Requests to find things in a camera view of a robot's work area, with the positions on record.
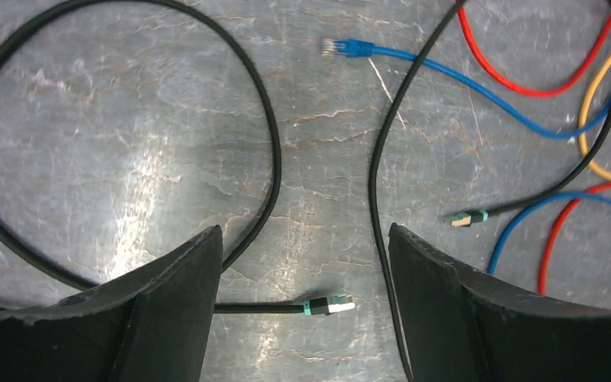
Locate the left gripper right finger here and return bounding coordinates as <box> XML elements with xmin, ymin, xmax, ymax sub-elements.
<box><xmin>389</xmin><ymin>224</ymin><xmax>611</xmax><ymax>381</ymax></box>

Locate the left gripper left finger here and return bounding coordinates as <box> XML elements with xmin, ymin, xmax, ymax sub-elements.
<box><xmin>0</xmin><ymin>226</ymin><xmax>223</xmax><ymax>381</ymax></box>

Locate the long black cable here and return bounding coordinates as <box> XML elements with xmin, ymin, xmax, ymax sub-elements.
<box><xmin>368</xmin><ymin>0</ymin><xmax>611</xmax><ymax>382</ymax></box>

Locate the long blue ethernet cable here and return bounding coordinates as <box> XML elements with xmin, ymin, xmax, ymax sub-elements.
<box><xmin>321</xmin><ymin>37</ymin><xmax>611</xmax><ymax>142</ymax></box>

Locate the yellow ethernet cable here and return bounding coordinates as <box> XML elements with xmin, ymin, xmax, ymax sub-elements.
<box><xmin>577</xmin><ymin>0</ymin><xmax>611</xmax><ymax>185</ymax></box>

